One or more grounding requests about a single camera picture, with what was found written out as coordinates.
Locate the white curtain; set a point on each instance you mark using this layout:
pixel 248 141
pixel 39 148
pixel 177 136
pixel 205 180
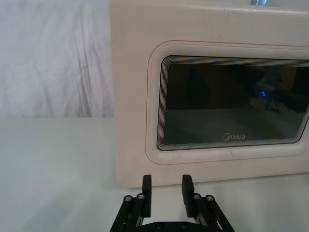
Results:
pixel 53 60

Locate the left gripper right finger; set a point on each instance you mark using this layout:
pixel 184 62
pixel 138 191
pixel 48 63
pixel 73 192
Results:
pixel 188 193

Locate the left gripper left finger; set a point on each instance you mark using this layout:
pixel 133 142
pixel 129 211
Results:
pixel 146 193

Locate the cream microwave oven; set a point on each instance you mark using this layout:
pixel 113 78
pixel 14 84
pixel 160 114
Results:
pixel 135 96

